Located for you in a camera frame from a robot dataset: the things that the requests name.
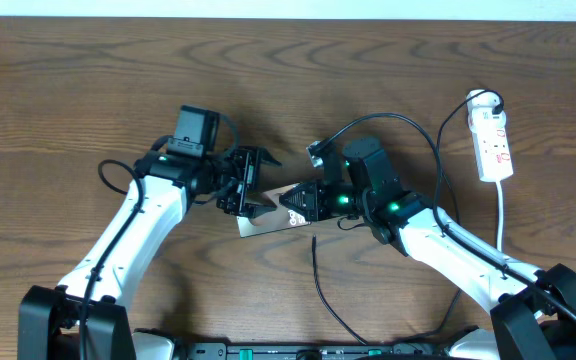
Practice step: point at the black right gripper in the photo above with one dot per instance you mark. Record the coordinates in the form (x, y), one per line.
(314, 209)

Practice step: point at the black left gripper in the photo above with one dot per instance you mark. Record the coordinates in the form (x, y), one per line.
(248, 156)

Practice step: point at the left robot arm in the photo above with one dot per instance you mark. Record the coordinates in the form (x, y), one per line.
(86, 315)

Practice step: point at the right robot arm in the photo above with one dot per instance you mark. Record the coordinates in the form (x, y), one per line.
(533, 312)

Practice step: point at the white USB charger adapter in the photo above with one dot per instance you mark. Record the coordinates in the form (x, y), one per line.
(479, 100)

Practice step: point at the white power strip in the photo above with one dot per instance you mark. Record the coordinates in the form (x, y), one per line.
(492, 152)

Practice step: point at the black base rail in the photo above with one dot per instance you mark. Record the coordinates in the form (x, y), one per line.
(220, 351)

